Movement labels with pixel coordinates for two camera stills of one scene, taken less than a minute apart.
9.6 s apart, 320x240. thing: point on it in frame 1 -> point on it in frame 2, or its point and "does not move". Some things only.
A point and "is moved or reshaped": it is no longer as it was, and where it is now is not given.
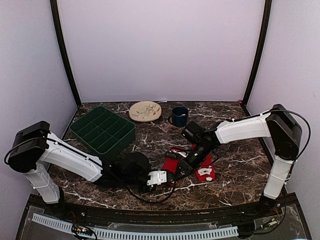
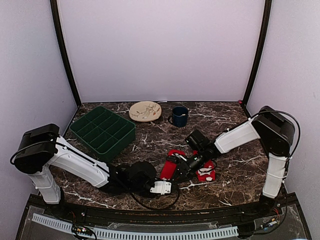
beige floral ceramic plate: [145, 111] does not move
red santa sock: [206, 172] does not move
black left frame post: [63, 47] does not move
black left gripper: [144, 190] -> [148, 196]
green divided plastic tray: [103, 131] does not move
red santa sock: [171, 164] is moved or reshaped
